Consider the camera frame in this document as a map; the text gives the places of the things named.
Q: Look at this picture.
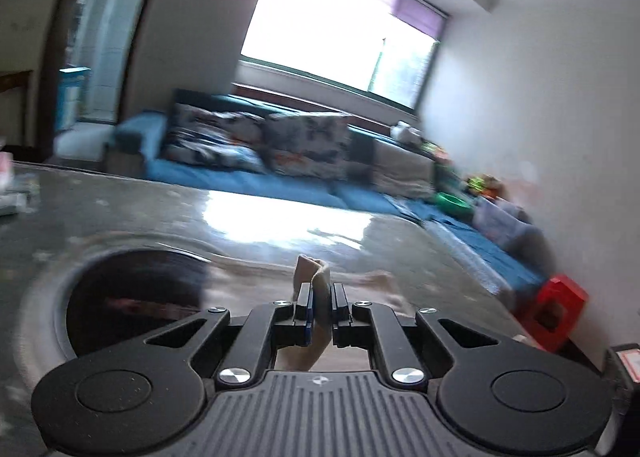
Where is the pink tissue pack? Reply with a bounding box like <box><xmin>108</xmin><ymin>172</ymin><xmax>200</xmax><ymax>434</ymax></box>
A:
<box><xmin>0</xmin><ymin>152</ymin><xmax>14</xmax><ymax>194</ymax></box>

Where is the round black induction cooktop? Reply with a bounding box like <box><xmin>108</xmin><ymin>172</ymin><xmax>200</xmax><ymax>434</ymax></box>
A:
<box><xmin>65</xmin><ymin>248</ymin><xmax>217</xmax><ymax>359</ymax></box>

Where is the grey pillow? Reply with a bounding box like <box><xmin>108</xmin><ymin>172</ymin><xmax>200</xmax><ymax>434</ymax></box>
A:
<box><xmin>372</xmin><ymin>142</ymin><xmax>437</xmax><ymax>201</ymax></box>

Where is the light blue cabinet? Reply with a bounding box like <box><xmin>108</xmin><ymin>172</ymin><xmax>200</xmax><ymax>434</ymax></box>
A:
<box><xmin>56</xmin><ymin>66</ymin><xmax>92</xmax><ymax>134</ymax></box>

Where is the white plush toy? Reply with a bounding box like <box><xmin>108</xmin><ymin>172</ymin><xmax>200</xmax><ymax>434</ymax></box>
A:
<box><xmin>390</xmin><ymin>121</ymin><xmax>424</xmax><ymax>142</ymax></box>

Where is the window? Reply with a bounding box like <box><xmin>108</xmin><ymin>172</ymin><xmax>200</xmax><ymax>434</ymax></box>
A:
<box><xmin>240</xmin><ymin>0</ymin><xmax>442</xmax><ymax>108</ymax></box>

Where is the green plastic bowl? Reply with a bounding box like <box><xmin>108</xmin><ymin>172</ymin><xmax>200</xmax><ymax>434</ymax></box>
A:
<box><xmin>435</xmin><ymin>192</ymin><xmax>474</xmax><ymax>218</ymax></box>

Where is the blue sofa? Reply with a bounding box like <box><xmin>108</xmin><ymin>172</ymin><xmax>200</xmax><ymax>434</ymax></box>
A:
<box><xmin>114</xmin><ymin>88</ymin><xmax>551</xmax><ymax>299</ymax></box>

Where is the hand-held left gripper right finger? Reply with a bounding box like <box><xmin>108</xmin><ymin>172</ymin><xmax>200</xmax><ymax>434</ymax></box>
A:
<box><xmin>331</xmin><ymin>284</ymin><xmax>501</xmax><ymax>385</ymax></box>

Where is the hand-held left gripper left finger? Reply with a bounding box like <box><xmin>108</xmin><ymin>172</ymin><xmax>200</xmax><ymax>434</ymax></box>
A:
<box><xmin>144</xmin><ymin>285</ymin><xmax>318</xmax><ymax>388</ymax></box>

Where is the red plastic stool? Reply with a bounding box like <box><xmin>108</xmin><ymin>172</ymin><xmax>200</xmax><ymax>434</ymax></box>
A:
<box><xmin>520</xmin><ymin>274</ymin><xmax>589</xmax><ymax>354</ymax></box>

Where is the butterfly print pillow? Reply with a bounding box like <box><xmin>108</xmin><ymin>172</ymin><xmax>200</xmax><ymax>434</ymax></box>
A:
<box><xmin>165</xmin><ymin>138</ymin><xmax>269</xmax><ymax>174</ymax></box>
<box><xmin>262</xmin><ymin>113</ymin><xmax>352</xmax><ymax>181</ymax></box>
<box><xmin>167</xmin><ymin>104</ymin><xmax>267</xmax><ymax>148</ymax></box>

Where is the cream knit garment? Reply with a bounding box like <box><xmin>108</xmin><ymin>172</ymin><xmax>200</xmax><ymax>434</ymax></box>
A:
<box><xmin>200</xmin><ymin>254</ymin><xmax>416</xmax><ymax>373</ymax></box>

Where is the colourful plush toy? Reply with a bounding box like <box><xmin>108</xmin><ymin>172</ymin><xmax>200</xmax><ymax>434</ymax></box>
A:
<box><xmin>465</xmin><ymin>174</ymin><xmax>503</xmax><ymax>198</ymax></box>

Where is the clear plastic storage box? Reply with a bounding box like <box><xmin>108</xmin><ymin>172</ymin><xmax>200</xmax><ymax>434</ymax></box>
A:
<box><xmin>472</xmin><ymin>197</ymin><xmax>532</xmax><ymax>244</ymax></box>

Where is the dark wooden door frame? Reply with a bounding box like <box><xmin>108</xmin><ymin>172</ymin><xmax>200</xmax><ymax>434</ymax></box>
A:
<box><xmin>40</xmin><ymin>0</ymin><xmax>173</xmax><ymax>128</ymax></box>

